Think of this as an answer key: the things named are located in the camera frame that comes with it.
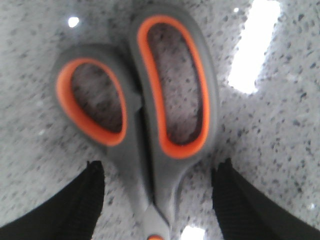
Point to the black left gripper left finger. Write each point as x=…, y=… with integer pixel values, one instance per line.
x=71, y=214

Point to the grey orange scissors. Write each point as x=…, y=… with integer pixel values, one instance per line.
x=150, y=164

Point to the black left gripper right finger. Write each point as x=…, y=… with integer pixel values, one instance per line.
x=245, y=213

